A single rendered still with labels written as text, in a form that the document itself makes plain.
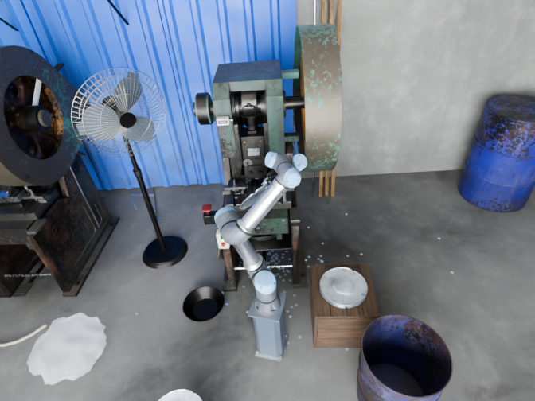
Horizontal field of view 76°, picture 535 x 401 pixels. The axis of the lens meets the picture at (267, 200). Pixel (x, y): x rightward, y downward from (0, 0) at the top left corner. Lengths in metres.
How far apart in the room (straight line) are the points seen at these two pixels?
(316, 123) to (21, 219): 2.17
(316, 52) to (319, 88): 0.18
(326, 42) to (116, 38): 2.02
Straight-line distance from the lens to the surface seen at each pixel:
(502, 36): 3.77
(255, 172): 2.22
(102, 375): 2.66
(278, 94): 1.98
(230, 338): 2.52
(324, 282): 2.27
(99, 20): 3.42
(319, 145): 1.82
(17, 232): 2.95
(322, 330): 2.27
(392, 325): 2.14
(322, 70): 1.77
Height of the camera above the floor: 2.14
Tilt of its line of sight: 38 degrees down
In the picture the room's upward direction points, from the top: 5 degrees counter-clockwise
